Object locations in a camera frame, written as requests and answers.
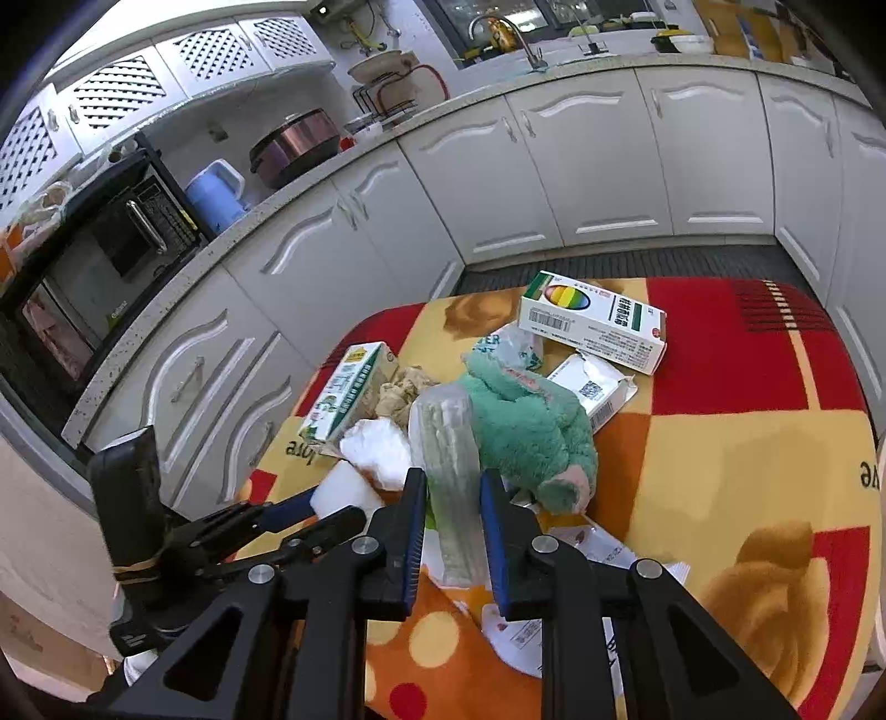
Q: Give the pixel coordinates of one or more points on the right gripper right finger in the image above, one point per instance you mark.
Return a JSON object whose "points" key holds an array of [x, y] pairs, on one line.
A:
{"points": [[537, 577]]}

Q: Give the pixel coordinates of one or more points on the beige bowl on rack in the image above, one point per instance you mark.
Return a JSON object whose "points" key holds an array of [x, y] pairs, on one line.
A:
{"points": [[391, 62]]}

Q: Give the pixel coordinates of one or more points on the crumpled brown paper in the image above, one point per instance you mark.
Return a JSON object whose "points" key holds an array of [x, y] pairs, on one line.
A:
{"points": [[397, 395]]}

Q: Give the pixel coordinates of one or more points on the dark red rice cooker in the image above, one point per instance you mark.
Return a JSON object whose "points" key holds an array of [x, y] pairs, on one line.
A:
{"points": [[301, 143]]}

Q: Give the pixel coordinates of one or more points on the black microwave oven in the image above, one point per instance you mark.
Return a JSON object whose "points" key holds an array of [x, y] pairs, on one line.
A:
{"points": [[121, 239]]}

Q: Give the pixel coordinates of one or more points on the white foam block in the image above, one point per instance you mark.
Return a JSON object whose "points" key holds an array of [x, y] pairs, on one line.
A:
{"points": [[343, 487]]}

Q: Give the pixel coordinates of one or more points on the crumpled plastic wrapper blue print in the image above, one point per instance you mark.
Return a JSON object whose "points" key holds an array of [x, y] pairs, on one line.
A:
{"points": [[513, 346]]}

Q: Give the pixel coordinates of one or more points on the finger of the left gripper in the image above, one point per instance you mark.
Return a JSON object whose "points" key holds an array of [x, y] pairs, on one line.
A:
{"points": [[278, 516], [313, 542]]}

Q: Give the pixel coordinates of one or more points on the rainbow medicine box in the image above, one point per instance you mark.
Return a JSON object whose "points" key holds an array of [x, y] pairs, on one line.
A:
{"points": [[595, 321]]}

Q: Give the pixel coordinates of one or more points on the chrome kitchen faucet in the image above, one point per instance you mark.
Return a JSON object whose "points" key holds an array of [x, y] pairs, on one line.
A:
{"points": [[506, 36]]}

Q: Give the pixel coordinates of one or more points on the crumpled white tissue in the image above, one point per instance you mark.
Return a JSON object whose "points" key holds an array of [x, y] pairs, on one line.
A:
{"points": [[380, 450]]}

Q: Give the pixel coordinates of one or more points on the green fluffy cloth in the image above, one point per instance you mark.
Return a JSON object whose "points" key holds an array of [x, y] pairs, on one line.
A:
{"points": [[532, 431]]}

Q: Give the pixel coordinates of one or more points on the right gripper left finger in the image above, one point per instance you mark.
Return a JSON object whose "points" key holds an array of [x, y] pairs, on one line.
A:
{"points": [[373, 577]]}

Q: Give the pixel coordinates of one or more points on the blue electric kettle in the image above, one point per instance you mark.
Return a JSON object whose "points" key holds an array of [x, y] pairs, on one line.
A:
{"points": [[216, 193]]}

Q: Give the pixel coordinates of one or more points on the red yellow rose blanket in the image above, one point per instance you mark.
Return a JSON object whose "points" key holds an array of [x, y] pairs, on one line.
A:
{"points": [[747, 454]]}

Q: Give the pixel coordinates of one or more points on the green white milk carton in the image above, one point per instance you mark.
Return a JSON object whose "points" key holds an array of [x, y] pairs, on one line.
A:
{"points": [[350, 394]]}

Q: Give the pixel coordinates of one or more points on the white flat medicine box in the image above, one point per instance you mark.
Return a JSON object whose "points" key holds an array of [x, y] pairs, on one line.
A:
{"points": [[600, 387]]}

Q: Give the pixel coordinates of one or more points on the clear plastic wrapper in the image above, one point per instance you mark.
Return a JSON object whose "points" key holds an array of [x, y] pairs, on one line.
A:
{"points": [[444, 447]]}

